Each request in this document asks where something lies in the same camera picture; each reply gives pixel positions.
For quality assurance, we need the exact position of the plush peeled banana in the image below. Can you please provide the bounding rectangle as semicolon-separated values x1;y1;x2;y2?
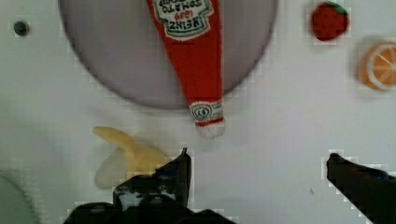
92;126;171;189

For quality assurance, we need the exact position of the red plush ketchup bottle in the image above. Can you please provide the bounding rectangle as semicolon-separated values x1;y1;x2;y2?
146;0;225;138

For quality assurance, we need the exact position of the red plush strawberry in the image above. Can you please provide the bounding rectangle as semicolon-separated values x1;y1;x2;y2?
311;1;350;42

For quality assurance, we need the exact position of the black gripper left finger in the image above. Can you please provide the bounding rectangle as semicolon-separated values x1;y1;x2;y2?
64;150;236;224

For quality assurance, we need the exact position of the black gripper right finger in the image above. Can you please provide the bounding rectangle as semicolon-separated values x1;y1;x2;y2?
326;153;396;224

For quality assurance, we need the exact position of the lilac round plate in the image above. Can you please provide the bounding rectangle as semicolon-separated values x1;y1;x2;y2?
57;0;279;109

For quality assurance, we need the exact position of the plush orange slice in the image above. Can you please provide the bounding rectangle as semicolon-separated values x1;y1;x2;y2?
359;42;395;91

